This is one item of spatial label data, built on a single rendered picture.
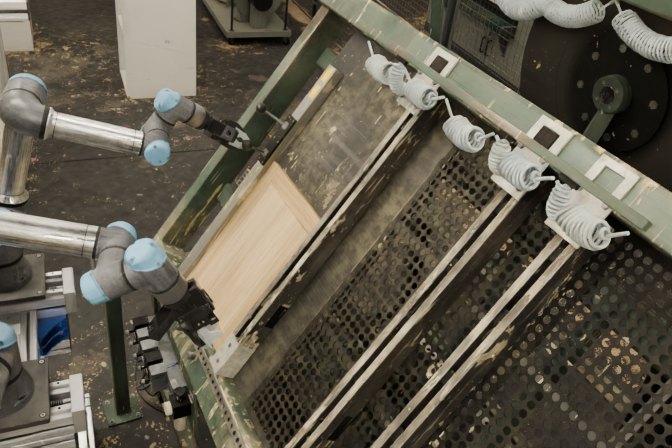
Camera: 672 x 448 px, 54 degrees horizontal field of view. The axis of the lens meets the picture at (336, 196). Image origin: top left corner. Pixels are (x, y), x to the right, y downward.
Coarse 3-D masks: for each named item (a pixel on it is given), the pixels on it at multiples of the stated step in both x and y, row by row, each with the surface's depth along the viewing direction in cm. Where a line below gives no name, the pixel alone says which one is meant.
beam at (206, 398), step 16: (160, 240) 261; (176, 256) 258; (160, 304) 244; (176, 336) 230; (208, 352) 215; (192, 368) 217; (192, 384) 214; (208, 384) 209; (224, 384) 205; (208, 400) 206; (240, 400) 203; (208, 416) 204; (240, 416) 196; (224, 432) 196; (240, 432) 192; (256, 432) 194
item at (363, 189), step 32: (448, 64) 181; (416, 128) 188; (384, 160) 189; (352, 192) 196; (320, 224) 198; (352, 224) 197; (320, 256) 198; (288, 288) 199; (256, 320) 201; (224, 352) 206
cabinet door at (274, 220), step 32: (256, 192) 234; (288, 192) 222; (256, 224) 228; (288, 224) 216; (224, 256) 234; (256, 256) 222; (288, 256) 211; (224, 288) 227; (256, 288) 216; (224, 320) 221
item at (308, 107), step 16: (320, 80) 229; (336, 80) 228; (320, 96) 228; (304, 112) 229; (288, 144) 233; (272, 160) 234; (256, 176) 234; (240, 192) 237; (224, 208) 240; (224, 224) 239; (208, 240) 240; (192, 256) 243
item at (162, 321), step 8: (160, 312) 153; (168, 312) 151; (176, 312) 151; (152, 320) 155; (160, 320) 152; (168, 320) 151; (152, 328) 153; (160, 328) 152; (168, 328) 152; (152, 336) 152; (160, 336) 153
